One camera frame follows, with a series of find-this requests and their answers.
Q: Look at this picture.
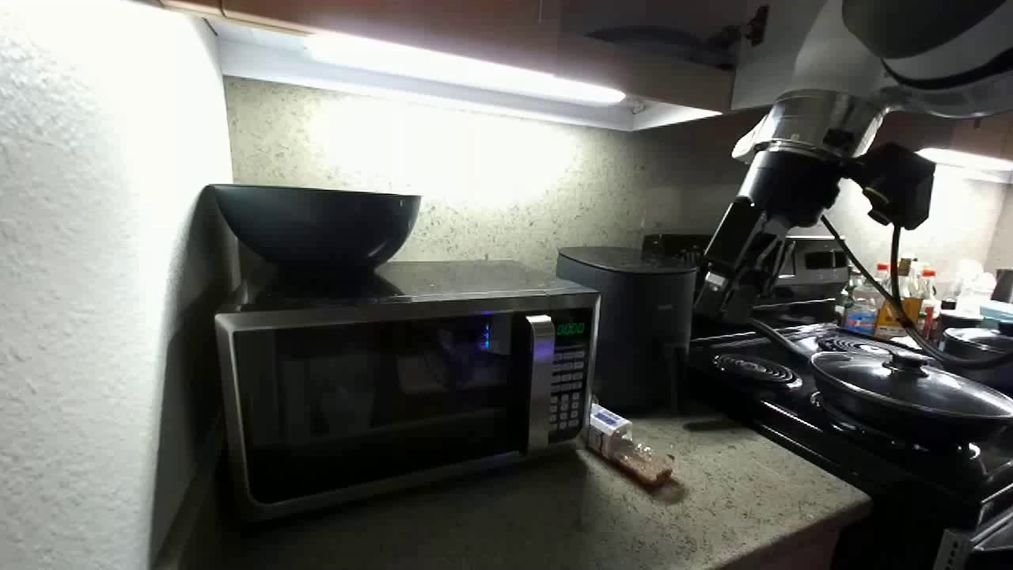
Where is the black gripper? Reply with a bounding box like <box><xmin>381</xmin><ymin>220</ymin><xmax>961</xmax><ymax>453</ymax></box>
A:
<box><xmin>691</xmin><ymin>149</ymin><xmax>847</xmax><ymax>325</ymax></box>

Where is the blue label bottle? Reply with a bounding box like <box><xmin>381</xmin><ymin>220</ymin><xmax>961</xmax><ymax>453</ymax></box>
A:
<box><xmin>843</xmin><ymin>267</ymin><xmax>887</xmax><ymax>340</ymax></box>

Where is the yellow liquid bottle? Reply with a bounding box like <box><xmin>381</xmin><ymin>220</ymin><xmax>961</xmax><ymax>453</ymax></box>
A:
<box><xmin>874</xmin><ymin>260</ymin><xmax>911</xmax><ymax>340</ymax></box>

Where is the small white bottle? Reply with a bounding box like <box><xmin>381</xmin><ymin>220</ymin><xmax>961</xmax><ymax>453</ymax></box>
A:
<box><xmin>580</xmin><ymin>401</ymin><xmax>637</xmax><ymax>458</ymax></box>

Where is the red cap bottle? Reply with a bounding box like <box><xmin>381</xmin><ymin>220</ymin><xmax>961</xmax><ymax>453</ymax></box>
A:
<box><xmin>911</xmin><ymin>267</ymin><xmax>948</xmax><ymax>341</ymax></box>

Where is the under-cabinet light strip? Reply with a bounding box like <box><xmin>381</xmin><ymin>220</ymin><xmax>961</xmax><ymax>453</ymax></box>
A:
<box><xmin>214</xmin><ymin>20</ymin><xmax>721</xmax><ymax>135</ymax></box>

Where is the black air fryer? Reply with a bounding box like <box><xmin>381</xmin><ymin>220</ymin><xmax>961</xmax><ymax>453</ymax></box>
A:
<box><xmin>555</xmin><ymin>244</ymin><xmax>702</xmax><ymax>416</ymax></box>

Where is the pan with lid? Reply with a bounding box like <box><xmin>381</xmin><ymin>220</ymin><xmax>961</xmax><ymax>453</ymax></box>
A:
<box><xmin>806</xmin><ymin>344</ymin><xmax>1013</xmax><ymax>433</ymax></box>

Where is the black kitchen stove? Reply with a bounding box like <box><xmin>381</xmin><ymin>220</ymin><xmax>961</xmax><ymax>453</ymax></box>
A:
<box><xmin>684</xmin><ymin>311</ymin><xmax>1013</xmax><ymax>570</ymax></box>

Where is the stainless steel microwave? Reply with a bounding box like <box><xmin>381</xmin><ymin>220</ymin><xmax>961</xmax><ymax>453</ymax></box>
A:
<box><xmin>212</xmin><ymin>257</ymin><xmax>606</xmax><ymax>523</ymax></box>

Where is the dark blue bowl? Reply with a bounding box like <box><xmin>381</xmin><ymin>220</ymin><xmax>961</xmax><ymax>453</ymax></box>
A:
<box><xmin>206</xmin><ymin>180</ymin><xmax>425</xmax><ymax>280</ymax></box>

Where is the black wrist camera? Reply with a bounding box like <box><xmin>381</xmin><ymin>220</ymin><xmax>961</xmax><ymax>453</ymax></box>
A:
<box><xmin>847</xmin><ymin>140</ymin><xmax>940</xmax><ymax>230</ymax></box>

